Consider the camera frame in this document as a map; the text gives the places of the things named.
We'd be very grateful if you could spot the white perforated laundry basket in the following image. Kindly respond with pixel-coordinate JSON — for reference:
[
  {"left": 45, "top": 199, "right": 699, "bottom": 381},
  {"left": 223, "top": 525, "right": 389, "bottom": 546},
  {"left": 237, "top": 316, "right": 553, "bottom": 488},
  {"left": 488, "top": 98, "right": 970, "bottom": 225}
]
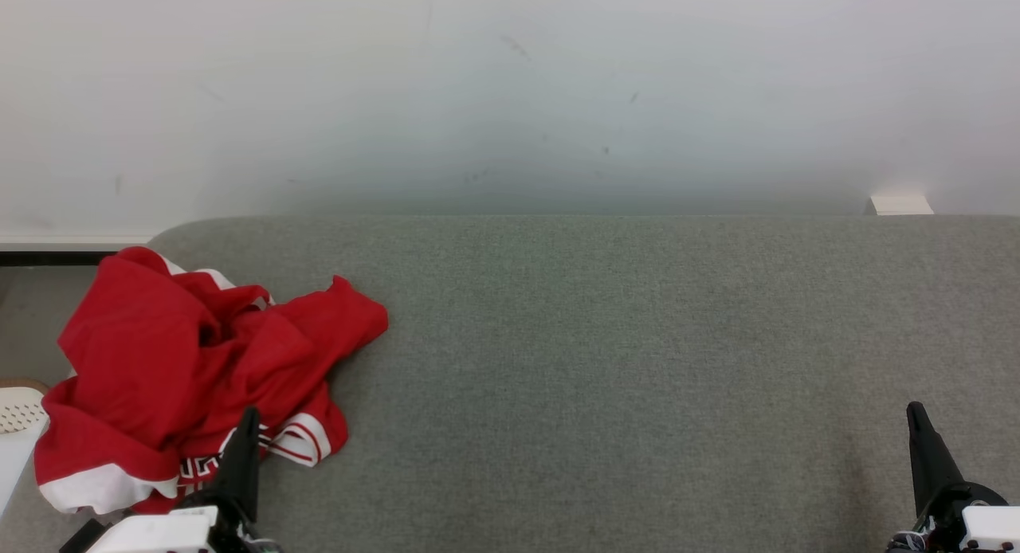
[{"left": 0, "top": 379, "right": 50, "bottom": 522}]

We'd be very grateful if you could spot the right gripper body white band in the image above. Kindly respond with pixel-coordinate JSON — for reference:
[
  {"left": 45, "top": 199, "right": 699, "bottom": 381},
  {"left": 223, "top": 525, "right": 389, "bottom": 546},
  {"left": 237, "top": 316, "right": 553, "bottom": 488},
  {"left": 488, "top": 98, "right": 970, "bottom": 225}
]
[{"left": 889, "top": 483, "right": 1020, "bottom": 553}]

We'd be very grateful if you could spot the white wall skirting strip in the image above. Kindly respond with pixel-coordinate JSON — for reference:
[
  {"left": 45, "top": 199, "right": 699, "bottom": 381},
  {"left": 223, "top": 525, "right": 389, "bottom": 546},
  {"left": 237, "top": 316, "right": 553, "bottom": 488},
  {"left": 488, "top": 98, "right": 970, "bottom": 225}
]
[{"left": 0, "top": 234, "right": 152, "bottom": 253}]

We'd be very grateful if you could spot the small white wall block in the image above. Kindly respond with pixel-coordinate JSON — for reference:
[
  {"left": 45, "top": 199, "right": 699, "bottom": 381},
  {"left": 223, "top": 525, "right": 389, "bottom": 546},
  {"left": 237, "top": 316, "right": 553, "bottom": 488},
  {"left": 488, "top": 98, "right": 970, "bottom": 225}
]
[{"left": 869, "top": 190, "right": 935, "bottom": 216}]

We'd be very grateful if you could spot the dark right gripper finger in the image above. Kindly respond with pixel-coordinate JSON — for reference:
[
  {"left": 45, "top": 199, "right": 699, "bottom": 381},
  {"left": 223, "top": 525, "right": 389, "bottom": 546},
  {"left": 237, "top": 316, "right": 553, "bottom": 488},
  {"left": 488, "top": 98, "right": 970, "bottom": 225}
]
[{"left": 907, "top": 402, "right": 965, "bottom": 522}]

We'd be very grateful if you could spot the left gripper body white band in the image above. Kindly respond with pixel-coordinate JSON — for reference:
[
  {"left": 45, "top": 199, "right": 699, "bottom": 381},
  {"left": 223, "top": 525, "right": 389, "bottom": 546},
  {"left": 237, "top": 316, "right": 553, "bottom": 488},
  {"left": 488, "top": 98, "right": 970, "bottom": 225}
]
[{"left": 86, "top": 504, "right": 281, "bottom": 553}]

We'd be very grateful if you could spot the red jersey with number print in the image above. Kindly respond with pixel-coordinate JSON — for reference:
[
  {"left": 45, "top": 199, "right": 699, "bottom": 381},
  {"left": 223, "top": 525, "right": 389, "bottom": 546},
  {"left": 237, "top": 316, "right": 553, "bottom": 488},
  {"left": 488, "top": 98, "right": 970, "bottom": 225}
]
[{"left": 34, "top": 276, "right": 390, "bottom": 516}]

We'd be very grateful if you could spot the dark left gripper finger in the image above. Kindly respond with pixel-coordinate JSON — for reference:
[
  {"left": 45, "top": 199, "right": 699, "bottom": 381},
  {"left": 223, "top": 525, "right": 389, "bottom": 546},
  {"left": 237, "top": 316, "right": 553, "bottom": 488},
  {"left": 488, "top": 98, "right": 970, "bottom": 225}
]
[{"left": 203, "top": 407, "right": 262, "bottom": 530}]

